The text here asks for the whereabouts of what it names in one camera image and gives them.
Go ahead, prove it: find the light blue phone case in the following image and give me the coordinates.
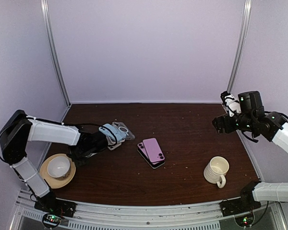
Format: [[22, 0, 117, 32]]
[[98, 123, 127, 142]]

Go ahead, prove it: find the cream ribbed mug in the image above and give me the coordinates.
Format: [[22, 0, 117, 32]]
[[204, 156, 229, 188]]

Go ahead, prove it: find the tan saucer plate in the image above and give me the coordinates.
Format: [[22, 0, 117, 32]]
[[39, 153, 76, 189]]

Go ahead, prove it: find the right aluminium corner post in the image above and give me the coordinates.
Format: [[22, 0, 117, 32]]
[[227, 0, 252, 92]]

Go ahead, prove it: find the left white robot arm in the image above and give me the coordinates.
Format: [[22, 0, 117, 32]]
[[0, 110, 117, 213]]

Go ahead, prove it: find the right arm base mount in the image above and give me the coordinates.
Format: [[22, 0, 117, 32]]
[[219, 198, 261, 228]]

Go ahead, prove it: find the bottom dark phone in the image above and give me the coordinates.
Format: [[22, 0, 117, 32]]
[[137, 148, 165, 169]]

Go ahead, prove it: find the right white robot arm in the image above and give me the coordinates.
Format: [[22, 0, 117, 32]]
[[212, 91, 288, 212]]

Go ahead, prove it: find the white bowl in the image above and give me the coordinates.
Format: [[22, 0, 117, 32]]
[[47, 156, 71, 179]]

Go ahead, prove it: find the clear magsafe phone case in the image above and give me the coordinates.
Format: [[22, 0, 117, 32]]
[[112, 122, 135, 140]]

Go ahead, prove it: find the purple phone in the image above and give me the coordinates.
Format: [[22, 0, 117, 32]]
[[137, 142, 158, 169], [143, 138, 165, 163]]

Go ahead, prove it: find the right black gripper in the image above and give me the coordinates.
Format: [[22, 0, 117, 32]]
[[212, 113, 255, 135]]

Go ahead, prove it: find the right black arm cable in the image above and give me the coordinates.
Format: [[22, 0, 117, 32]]
[[240, 111, 288, 144]]

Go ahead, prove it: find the left aluminium corner post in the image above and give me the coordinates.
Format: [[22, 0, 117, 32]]
[[40, 0, 71, 107]]

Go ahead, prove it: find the beige phone case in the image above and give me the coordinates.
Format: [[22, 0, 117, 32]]
[[108, 143, 121, 151]]

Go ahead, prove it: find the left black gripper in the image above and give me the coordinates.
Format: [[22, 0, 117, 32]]
[[68, 145, 94, 168]]

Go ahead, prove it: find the aluminium corner post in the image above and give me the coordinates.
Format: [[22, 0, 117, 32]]
[[227, 0, 252, 92], [40, 0, 71, 107]]

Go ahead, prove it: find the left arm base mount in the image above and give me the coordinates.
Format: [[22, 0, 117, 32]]
[[34, 200, 76, 229]]

